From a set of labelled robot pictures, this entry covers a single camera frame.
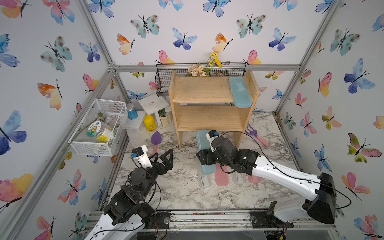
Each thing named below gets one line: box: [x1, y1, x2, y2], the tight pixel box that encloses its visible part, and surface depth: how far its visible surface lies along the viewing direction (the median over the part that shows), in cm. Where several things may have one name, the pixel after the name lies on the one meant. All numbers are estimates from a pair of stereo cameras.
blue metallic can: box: [126, 103, 139, 120], surface depth 97 cm
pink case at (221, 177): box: [215, 163, 229, 187], surface depth 89 cm
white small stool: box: [138, 93, 170, 127], surface depth 96 cm
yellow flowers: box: [204, 52, 223, 76], surface depth 84 cm
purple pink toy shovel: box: [151, 131, 162, 155], surface depth 107 cm
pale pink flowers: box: [188, 64, 207, 77], surface depth 84 cm
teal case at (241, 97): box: [229, 77, 253, 109], surface depth 72 cm
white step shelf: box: [123, 111, 150, 148], surface depth 106 cm
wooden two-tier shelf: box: [168, 70, 260, 149], surface depth 79 cm
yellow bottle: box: [144, 115, 157, 132], surface depth 102 cm
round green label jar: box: [87, 120, 111, 139], surface depth 65 cm
